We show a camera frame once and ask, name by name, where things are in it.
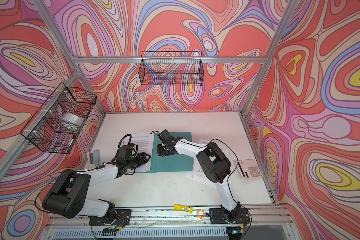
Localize yellow glue stick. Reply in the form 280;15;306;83
174;204;194;213

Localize pink white calculator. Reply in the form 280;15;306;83
238;159;263;180

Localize lower white paper sheets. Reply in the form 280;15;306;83
186;157;217;190

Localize left black wire basket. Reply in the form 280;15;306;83
20;83;97;154

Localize black wire basket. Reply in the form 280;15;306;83
138;51;204;86
20;83;97;154

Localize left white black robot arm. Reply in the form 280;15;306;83
42;144;151;224

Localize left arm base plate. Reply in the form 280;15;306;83
89;209;132;227

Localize back black wire basket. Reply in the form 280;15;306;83
138;51;204;86

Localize printed white paper sheet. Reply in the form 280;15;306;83
131;133;154;173

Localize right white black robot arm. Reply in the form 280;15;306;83
157;130;242;223

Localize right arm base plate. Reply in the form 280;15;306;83
206;207;251;226

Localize grey blue stapler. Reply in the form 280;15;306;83
86;150;101;169

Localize teal paper folder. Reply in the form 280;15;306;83
147;133;194;173

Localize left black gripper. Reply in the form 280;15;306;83
125;151;151;170

